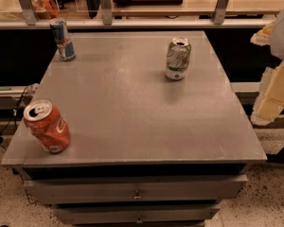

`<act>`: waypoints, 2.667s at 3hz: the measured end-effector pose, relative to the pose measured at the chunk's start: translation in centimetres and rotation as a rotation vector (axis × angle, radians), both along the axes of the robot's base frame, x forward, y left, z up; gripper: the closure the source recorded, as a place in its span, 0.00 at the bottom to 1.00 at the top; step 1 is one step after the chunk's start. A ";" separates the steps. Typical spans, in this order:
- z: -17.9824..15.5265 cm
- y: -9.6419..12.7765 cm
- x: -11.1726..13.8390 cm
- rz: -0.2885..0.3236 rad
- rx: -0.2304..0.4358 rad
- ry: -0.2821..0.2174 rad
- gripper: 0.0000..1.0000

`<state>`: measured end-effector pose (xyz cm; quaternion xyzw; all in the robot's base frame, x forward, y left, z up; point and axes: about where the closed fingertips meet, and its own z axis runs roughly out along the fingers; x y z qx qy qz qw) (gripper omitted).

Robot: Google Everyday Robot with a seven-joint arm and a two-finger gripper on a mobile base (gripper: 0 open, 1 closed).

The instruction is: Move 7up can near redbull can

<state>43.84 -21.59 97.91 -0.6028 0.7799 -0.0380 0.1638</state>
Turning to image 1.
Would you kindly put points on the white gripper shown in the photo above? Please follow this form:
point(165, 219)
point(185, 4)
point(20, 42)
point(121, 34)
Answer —
point(283, 37)

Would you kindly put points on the green white 7up can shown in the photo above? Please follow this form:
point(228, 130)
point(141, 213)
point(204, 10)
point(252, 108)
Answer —
point(178, 57)

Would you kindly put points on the blue silver redbull can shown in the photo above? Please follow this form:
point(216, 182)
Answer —
point(62, 39)

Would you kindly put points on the dented orange soda can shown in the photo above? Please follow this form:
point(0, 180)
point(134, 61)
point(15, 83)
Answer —
point(45, 122)

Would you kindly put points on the lower grey drawer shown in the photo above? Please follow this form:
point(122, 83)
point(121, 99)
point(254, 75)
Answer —
point(136, 214)

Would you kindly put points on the grey drawer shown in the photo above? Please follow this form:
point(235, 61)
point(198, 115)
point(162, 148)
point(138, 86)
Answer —
point(136, 214)
point(136, 189)

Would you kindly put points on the orange plastic bag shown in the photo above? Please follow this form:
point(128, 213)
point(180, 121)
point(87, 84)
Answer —
point(46, 6)

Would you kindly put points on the upper grey drawer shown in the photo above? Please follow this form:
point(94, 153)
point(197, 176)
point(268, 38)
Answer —
point(136, 189)

